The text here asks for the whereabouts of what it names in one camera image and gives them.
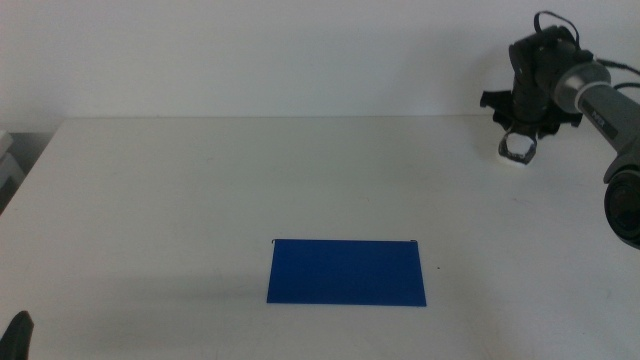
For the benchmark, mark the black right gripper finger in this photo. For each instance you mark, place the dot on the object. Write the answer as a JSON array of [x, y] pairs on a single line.
[[546, 131], [501, 122]]

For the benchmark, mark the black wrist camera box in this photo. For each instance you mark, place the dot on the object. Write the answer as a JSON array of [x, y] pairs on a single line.
[[522, 50]]

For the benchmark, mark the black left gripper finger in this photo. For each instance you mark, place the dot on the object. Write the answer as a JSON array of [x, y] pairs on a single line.
[[17, 337]]

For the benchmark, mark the blue rectangular mat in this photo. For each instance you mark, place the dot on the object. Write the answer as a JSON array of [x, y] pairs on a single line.
[[345, 272]]

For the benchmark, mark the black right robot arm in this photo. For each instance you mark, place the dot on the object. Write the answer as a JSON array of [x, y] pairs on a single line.
[[600, 107]]

